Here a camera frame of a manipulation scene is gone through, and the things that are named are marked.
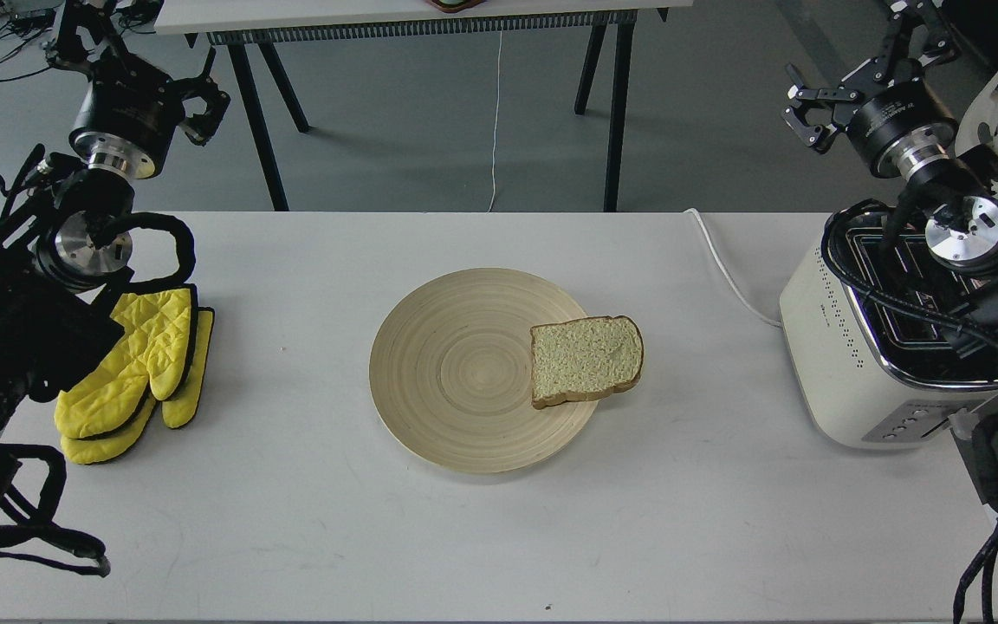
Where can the white background table black legs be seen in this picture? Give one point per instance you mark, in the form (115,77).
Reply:
(236,25)

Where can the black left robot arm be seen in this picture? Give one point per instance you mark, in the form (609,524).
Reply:
(70,243)

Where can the slice of white bread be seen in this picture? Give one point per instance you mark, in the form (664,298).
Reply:
(584,359)

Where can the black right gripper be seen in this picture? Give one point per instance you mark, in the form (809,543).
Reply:
(903,126)

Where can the yellow oven mitt top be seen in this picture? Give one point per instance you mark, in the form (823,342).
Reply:
(150,361)

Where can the brown object on background table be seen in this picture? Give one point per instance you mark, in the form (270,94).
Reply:
(453,6)

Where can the cream white toaster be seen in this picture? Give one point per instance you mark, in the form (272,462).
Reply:
(873,379)

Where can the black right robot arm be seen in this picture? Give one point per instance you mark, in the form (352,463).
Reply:
(954,203)

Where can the round bamboo plate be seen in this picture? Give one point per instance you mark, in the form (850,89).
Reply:
(450,371)

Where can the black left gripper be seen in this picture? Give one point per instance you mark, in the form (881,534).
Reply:
(130,114)

